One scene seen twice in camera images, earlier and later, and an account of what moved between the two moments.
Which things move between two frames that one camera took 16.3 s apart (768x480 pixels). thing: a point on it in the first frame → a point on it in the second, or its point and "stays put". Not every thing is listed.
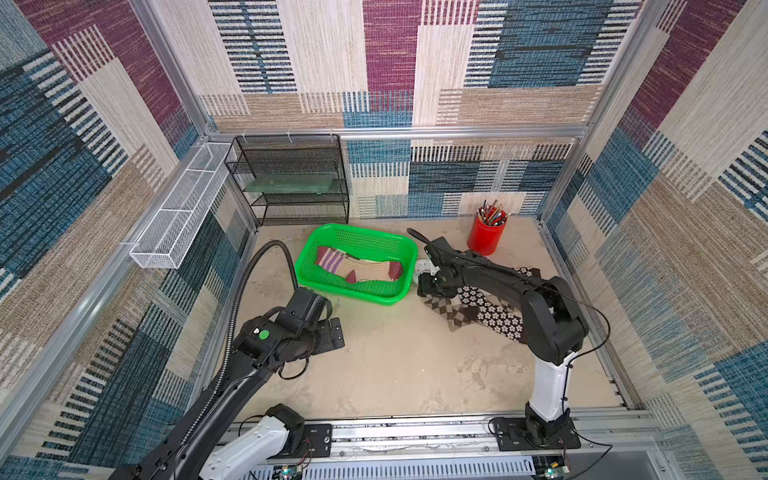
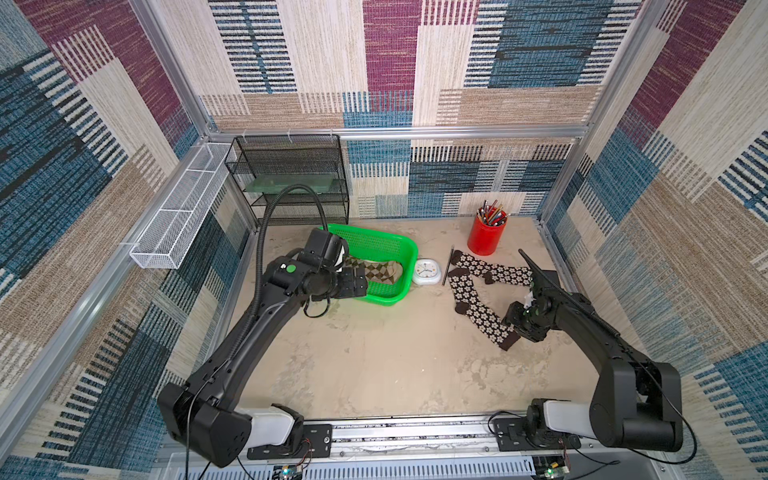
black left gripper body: x=324 y=339 → x=346 y=284
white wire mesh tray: x=169 y=236 stays put
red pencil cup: x=486 y=229 stays put
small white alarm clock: x=424 y=265 stays put
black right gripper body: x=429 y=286 → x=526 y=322
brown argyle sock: x=451 y=309 → x=387 y=271
